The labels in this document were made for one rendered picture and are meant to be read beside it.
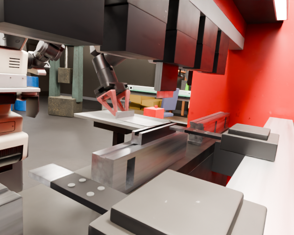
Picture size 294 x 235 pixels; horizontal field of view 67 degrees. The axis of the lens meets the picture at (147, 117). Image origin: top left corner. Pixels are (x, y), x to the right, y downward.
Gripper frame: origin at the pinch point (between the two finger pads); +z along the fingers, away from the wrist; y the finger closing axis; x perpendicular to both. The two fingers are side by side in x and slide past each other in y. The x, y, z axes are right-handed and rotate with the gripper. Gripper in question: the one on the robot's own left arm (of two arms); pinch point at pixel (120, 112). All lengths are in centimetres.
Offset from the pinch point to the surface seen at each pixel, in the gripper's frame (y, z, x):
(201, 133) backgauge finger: -1.4, 15.3, -22.8
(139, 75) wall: 666, -254, 362
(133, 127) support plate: -7.9, 7.3, -8.4
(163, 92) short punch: -0.7, 1.0, -16.9
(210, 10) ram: 19.5, -20.5, -34.6
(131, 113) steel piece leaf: 3.5, 1.1, -1.5
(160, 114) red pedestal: 169, -17, 76
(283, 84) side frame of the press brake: 86, 9, -44
